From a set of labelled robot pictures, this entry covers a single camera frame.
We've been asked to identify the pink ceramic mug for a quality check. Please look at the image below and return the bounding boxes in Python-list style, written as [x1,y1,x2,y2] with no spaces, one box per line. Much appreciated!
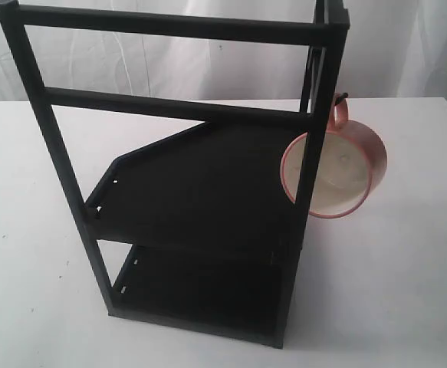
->
[280,98,389,221]

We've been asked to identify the black metal shelf rack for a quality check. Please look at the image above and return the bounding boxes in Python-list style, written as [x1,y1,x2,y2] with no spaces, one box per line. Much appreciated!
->
[0,1,350,349]

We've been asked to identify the black rack hook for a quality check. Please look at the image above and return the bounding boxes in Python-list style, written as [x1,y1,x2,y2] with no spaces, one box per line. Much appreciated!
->
[334,92,349,106]

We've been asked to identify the white backdrop curtain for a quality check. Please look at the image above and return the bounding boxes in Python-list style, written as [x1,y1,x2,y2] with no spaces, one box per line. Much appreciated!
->
[0,1,447,100]

